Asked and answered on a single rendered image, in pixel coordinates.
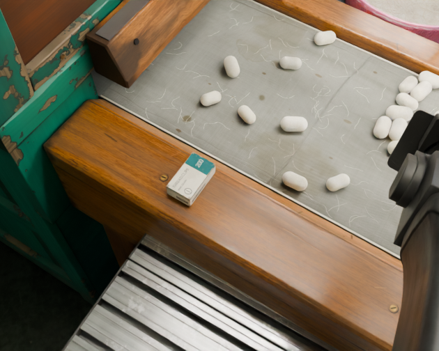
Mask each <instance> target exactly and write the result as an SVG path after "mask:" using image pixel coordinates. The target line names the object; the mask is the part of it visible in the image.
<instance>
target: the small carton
mask: <svg viewBox="0 0 439 351"><path fill-rule="evenodd" d="M215 167H216V164H214V163H212V162H211V161H209V160H207V159H205V158H203V157H202V156H200V155H198V154H196V153H194V152H193V153H192V154H191V155H190V156H189V157H188V158H187V160H186V161H185V163H184V164H183V165H182V166H181V168H180V169H179V170H178V172H177V173H176V174H175V176H174V177H173V178H172V179H171V181H170V182H169V183H168V185H167V193H168V195H170V196H172V197H174V198H176V199H177V200H179V201H181V202H182V203H184V204H186V205H188V206H191V205H192V204H193V202H194V201H195V200H196V198H197V196H198V195H199V194H200V193H201V191H202V190H203V188H204V187H205V186H206V185H207V183H208V181H209V180H210V179H211V178H212V176H213V175H214V173H215Z"/></svg>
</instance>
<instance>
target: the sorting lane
mask: <svg viewBox="0 0 439 351"><path fill-rule="evenodd" d="M319 32H322V31H320V30H318V29H315V28H314V27H312V26H309V25H307V24H305V23H302V22H300V21H298V20H296V19H293V18H292V17H289V16H287V15H284V14H282V13H280V12H277V11H276V10H273V9H271V8H269V7H267V6H264V5H262V4H260V3H257V2H255V1H252V0H210V1H209V2H208V3H207V4H206V5H205V6H204V7H203V8H202V10H201V11H200V12H199V13H198V14H197V15H196V16H195V17H194V18H193V19H192V20H191V21H190V22H189V23H188V24H187V25H185V26H184V27H183V29H182V30H181V31H180V32H179V33H178V34H177V35H176V36H175V38H174V39H173V40H172V41H171V42H170V43H169V44H168V45H167V46H166V47H165V48H164V49H163V50H162V51H161V52H160V53H159V55H158V56H157V57H156V58H155V59H154V61H153V62H152V63H151V64H150V65H149V66H148V67H147V68H146V69H145V70H144V71H143V72H142V73H141V75H140V76H139V77H138V79H137V80H136V81H135V82H134V83H133V85H131V87H129V88H125V87H123V86H121V85H119V84H117V83H115V82H114V83H113V84H112V85H111V86H110V87H109V88H108V89H107V90H106V91H105V92H104V93H103V94H102V95H101V96H100V99H103V100H106V101H108V102H109V103H111V104H113V105H115V106H116V107H118V108H120V109H122V110H124V111H126V112H128V113H129V114H132V115H133V116H135V117H137V118H139V119H140V120H142V121H144V122H146V123H148V124H149V125H152V126H153V127H156V128H157V129H159V130H161V131H163V132H164V133H166V134H168V135H170V136H172V137H173V138H175V139H177V140H179V141H181V142H183V143H185V144H187V145H188V146H190V147H192V148H194V149H196V150H198V151H199V152H201V153H203V154H204V155H207V156H209V157H211V158H212V159H214V160H216V161H218V162H220V163H221V164H223V165H225V166H227V167H229V168H230V169H233V170H234V171H236V172H238V173H240V174H242V175H244V176H245V177H247V178H249V179H251V180H253V181H254V182H257V183H259V184H260V185H262V186H264V187H266V188H268V189H269V190H271V191H273V192H275V193H277V194H279V195H280V196H283V197H284V198H286V199H288V200H290V201H292V202H293V203H295V204H297V205H299V206H300V207H302V208H304V209H306V210H308V211H310V212H312V213H314V214H315V215H317V216H319V217H321V218H323V219H324V220H326V221H328V222H330V223H332V224H334V225H335V226H338V227H340V228H341V229H343V230H345V231H347V232H349V233H350V234H352V235H354V236H356V237H358V238H360V239H361V240H364V241H365V242H367V243H369V244H371V245H373V246H374V247H376V248H378V249H380V250H381V251H384V252H385V253H387V254H389V255H391V256H393V257H395V258H396V259H398V260H401V259H400V250H401V247H399V246H397V245H395V244H393V243H394V239H395V235H396V231H397V228H398V225H399V220H400V218H401V213H402V210H403V207H401V206H399V205H397V204H396V202H395V201H393V200H390V199H389V190H390V187H391V185H392V183H393V181H394V179H395V178H396V175H397V173H398V171H395V170H394V169H392V168H390V167H389V166H388V165H387V161H388V159H389V157H390V154H389V152H388V150H387V147H388V145H389V143H390V142H392V141H393V140H391V138H390V137H389V133H388V135H387V136H386V137H385V138H383V139H379V138H377V137H375V135H374V133H373V129H374V128H375V125H376V122H377V120H378V119H379V118H380V117H381V116H386V113H385V112H386V110H387V108H388V107H390V106H392V105H397V106H400V105H398V104H397V103H396V97H397V95H398V94H400V93H401V92H400V91H399V85H400V83H401V82H402V81H403V80H404V79H405V78H406V77H409V76H414V77H415V78H416V79H417V84H418V83H419V79H418V77H419V75H418V74H417V73H415V72H412V71H410V70H408V69H406V68H403V67H401V66H400V65H397V64H395V63H392V62H390V61H388V60H385V59H383V58H381V57H379V56H376V55H375V54H372V53H370V52H367V51H365V50H363V49H360V48H359V47H356V46H354V45H352V44H350V43H347V42H345V41H343V40H340V39H338V38H336V39H335V41H334V42H333V43H330V44H326V45H317V44H316V43H315V42H314V36H315V35H316V34H317V33H319ZM228 56H234V57H235V58H236V59H237V62H238V65H239V68H240V73H239V75H238V76H237V77H235V78H232V77H229V76H228V75H227V73H226V70H225V67H224V59H225V58H226V57H228ZM285 56H289V57H297V58H299V59H300V60H301V61H302V65H301V67H300V68H299V69H298V70H292V69H284V68H282V67H281V66H280V63H279V62H280V60H281V58H283V57H285ZM212 91H218V92H220V94H221V96H222V98H221V100H220V101H219V102H218V103H216V104H212V105H210V106H203V105H202V104H201V96H202V95H203V94H206V93H209V92H212ZM243 105H246V106H248V107H249V108H250V109H251V110H252V111H253V112H254V114H255V116H256V120H255V121H254V123H252V124H248V123H246V122H245V121H244V120H243V119H242V118H241V117H240V116H239V115H238V109H239V107H240V106H243ZM418 109H422V110H424V111H426V112H429V113H430V114H433V115H434V114H435V112H437V111H439V88H436V89H434V88H432V90H431V92H430V93H429V94H428V95H427V96H426V97H425V98H424V99H423V100H422V101H419V102H418V108H417V109H416V110H418ZM416 110H414V111H413V114H414V113H415V111H416ZM286 116H298V117H303V118H305V119H306V120H307V124H308V125H307V129H306V130H304V131H303V132H286V131H284V130H283V129H282V128H281V125H280V123H281V120H282V118H284V117H286ZM288 171H291V172H294V173H296V174H298V175H299V176H302V177H304V178H306V180H307V188H306V189H305V190H303V191H297V190H295V189H293V188H291V187H289V186H287V185H285V184H284V183H283V181H282V176H283V174H284V173H286V172H288ZM341 173H344V174H346V175H347V176H348V177H349V178H350V183H349V185H348V186H347V187H344V188H341V189H338V190H337V191H334V192H332V191H330V190H329V189H328V188H327V187H326V182H327V180H328V179H329V178H332V177H335V176H337V175H339V174H341Z"/></svg>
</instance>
